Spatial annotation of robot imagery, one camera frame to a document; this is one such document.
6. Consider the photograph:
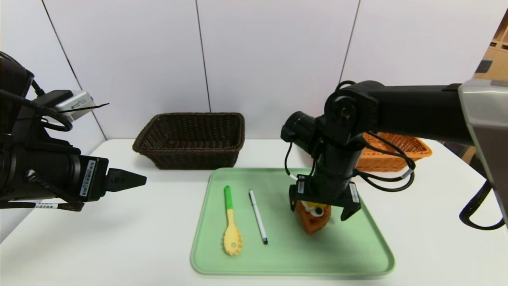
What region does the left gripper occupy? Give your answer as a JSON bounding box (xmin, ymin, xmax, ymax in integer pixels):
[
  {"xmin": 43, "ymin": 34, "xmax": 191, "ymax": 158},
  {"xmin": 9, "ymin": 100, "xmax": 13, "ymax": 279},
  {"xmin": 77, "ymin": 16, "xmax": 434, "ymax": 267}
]
[{"xmin": 17, "ymin": 143, "xmax": 147, "ymax": 202}]

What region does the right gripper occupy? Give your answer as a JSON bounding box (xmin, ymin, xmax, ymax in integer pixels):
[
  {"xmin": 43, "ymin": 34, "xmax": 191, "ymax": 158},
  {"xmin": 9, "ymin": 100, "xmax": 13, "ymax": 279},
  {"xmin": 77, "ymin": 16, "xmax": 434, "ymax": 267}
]
[{"xmin": 289, "ymin": 166, "xmax": 362, "ymax": 222}]

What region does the toy waffle slice with fruit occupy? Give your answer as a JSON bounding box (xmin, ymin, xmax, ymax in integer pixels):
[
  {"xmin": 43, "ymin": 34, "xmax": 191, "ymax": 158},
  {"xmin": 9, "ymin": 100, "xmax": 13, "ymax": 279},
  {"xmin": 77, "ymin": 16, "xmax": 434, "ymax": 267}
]
[{"xmin": 296, "ymin": 201, "xmax": 332, "ymax": 235}]

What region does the white stylus pen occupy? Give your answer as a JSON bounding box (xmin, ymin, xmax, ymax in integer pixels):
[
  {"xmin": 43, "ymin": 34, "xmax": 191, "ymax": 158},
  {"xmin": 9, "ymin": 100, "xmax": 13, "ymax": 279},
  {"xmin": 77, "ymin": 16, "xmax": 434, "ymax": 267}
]
[{"xmin": 248, "ymin": 189, "xmax": 268, "ymax": 245}]

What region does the yellow spoon with green handle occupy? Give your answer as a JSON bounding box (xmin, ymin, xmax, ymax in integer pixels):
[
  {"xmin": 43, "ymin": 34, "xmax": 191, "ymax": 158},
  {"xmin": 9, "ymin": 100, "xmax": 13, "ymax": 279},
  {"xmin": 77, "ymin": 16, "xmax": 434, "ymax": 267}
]
[{"xmin": 223, "ymin": 186, "xmax": 243, "ymax": 256}]

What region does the dark brown wicker basket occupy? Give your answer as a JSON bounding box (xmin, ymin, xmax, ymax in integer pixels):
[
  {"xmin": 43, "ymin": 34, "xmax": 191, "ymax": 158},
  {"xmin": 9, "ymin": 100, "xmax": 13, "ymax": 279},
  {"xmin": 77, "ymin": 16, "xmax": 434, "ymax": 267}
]
[{"xmin": 132, "ymin": 112, "xmax": 245, "ymax": 170}]

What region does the orange wicker basket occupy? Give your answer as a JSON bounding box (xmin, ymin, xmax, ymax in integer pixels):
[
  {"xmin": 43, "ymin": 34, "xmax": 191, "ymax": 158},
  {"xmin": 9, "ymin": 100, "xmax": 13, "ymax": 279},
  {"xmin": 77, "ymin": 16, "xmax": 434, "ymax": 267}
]
[{"xmin": 356, "ymin": 132, "xmax": 433, "ymax": 172}]

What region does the light green plastic tray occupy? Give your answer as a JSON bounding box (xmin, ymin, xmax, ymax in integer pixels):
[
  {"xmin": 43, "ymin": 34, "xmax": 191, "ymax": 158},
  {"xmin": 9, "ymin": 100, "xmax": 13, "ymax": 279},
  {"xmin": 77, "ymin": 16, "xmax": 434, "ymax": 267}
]
[{"xmin": 190, "ymin": 167, "xmax": 396, "ymax": 276}]

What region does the brown cardboard box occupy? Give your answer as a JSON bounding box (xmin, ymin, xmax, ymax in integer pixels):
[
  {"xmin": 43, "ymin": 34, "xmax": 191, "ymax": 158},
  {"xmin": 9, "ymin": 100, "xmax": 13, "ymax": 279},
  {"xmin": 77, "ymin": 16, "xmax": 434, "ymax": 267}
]
[{"xmin": 444, "ymin": 140, "xmax": 478, "ymax": 163}]

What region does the wooden shelf unit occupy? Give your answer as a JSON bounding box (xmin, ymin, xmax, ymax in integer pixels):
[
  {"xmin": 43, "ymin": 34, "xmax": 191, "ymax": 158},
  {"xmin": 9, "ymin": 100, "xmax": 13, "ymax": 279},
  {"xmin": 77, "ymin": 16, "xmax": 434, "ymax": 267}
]
[{"xmin": 474, "ymin": 14, "xmax": 508, "ymax": 82}]

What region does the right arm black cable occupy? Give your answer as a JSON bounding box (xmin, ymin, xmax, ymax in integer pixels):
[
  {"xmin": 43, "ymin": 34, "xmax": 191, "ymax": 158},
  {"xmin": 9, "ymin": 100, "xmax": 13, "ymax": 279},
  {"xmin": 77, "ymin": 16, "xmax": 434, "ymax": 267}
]
[{"xmin": 459, "ymin": 180, "xmax": 505, "ymax": 231}]

